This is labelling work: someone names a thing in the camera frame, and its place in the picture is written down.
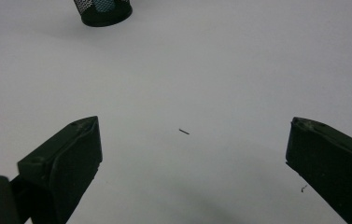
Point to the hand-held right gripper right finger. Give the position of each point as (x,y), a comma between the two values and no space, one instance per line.
(332,165)

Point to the tiny straight dark sliver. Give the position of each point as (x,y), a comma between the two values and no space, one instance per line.
(184,131)

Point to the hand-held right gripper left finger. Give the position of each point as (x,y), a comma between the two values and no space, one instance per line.
(64,168)

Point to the tiny curled dark speck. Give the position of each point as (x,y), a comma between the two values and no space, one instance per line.
(303,188)

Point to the black mesh cup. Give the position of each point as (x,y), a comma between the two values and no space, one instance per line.
(108,20)

